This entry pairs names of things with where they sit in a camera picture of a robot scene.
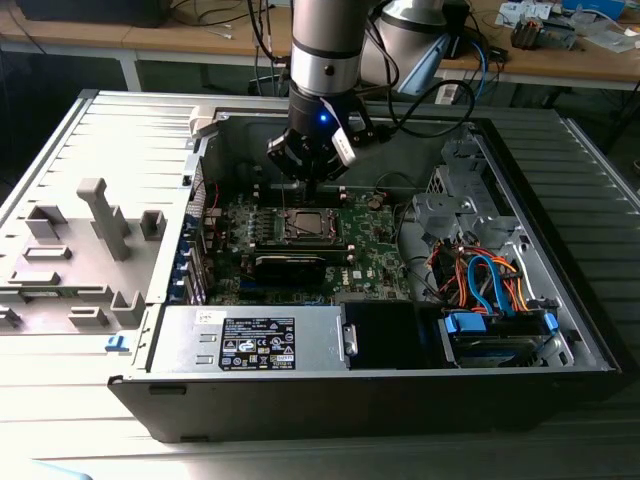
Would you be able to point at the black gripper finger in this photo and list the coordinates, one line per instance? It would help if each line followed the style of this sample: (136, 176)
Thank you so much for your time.
(330, 167)
(290, 155)

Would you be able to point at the metal locking lever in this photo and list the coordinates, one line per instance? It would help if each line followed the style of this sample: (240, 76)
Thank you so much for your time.
(320, 240)
(284, 195)

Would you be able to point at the silver CPU green rim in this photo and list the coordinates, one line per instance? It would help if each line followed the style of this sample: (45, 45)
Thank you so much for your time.
(309, 223)

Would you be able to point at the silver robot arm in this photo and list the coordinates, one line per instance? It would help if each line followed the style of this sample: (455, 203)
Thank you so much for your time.
(325, 30)

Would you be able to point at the RAM slot white clips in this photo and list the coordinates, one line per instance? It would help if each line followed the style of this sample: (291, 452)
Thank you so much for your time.
(343, 198)
(351, 247)
(343, 189)
(351, 258)

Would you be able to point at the CPU socket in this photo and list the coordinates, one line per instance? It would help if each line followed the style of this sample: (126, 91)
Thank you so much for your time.
(312, 237)

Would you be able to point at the silver coin cell battery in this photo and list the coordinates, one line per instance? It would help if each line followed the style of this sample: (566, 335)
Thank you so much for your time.
(375, 203)

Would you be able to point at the beige case latch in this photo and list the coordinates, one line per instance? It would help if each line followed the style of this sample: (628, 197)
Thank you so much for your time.
(202, 120)

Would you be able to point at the green motherboard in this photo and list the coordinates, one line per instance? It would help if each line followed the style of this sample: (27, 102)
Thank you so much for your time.
(372, 260)

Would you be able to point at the black graphics card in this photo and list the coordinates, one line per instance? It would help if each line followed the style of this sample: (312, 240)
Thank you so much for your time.
(287, 272)

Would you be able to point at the metal disk bay cage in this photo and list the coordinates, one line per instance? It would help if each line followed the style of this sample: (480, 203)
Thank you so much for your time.
(445, 205)

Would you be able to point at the long wooden desk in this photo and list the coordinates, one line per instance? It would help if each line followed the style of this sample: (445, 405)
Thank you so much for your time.
(175, 40)

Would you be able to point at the black monitor stand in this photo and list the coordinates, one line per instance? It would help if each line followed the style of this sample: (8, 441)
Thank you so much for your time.
(460, 30)

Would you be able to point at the black plastic shroud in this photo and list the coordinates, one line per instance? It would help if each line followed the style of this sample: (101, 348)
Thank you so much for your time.
(385, 335)

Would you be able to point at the black power adapter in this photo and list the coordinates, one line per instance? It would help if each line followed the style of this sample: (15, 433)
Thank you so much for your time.
(498, 53)

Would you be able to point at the hard disk blue carrier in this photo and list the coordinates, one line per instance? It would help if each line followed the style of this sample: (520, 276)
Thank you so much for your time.
(462, 322)

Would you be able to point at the grey power supply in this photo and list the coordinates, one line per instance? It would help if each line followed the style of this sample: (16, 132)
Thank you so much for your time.
(180, 340)

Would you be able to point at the finned heat sink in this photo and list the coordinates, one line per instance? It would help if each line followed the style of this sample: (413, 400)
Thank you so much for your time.
(523, 32)

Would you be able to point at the black box device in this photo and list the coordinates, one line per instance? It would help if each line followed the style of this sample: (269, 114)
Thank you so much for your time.
(100, 12)

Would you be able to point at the grey parts rack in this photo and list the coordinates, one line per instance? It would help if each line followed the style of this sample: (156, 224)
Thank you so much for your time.
(85, 270)

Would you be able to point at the white paper boxes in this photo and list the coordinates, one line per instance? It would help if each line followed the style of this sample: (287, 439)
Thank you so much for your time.
(520, 9)

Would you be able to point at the black grey PC case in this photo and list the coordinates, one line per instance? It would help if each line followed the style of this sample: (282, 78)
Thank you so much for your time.
(300, 410)

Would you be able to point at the small blue clip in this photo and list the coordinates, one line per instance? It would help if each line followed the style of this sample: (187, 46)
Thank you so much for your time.
(117, 342)

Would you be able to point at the grey metal device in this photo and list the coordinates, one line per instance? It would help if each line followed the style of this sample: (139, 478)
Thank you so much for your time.
(557, 35)

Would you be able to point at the green RAM stick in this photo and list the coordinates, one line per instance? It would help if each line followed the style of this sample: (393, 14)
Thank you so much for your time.
(47, 292)

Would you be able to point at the blue box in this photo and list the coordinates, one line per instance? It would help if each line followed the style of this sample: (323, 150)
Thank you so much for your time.
(595, 7)

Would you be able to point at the white plastic bag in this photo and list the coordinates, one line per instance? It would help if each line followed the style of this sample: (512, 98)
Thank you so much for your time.
(612, 40)

